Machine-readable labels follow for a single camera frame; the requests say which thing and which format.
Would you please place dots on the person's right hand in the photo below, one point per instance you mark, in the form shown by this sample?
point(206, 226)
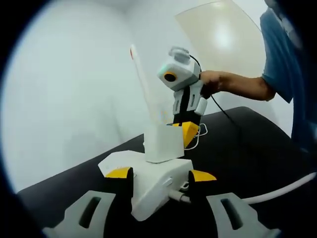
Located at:
point(213, 80)

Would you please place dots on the white desk lamp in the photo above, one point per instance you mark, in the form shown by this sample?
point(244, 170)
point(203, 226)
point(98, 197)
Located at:
point(143, 84)

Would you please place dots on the beige wall panel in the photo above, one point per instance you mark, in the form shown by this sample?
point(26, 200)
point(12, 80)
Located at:
point(223, 37)

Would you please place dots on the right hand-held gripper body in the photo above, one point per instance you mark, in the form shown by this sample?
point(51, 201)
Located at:
point(183, 67)

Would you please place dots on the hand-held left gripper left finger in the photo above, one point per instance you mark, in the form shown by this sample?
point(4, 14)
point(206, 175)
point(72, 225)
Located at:
point(71, 218)

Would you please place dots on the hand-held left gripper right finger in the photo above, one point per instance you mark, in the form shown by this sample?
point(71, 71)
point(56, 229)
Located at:
point(250, 220)

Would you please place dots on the person's body in blue shirt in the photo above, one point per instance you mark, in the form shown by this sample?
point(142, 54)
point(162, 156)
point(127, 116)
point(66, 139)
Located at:
point(284, 62)

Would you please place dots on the white desk lamp plug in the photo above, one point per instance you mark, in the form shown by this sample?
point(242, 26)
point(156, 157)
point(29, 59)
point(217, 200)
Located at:
point(163, 143)

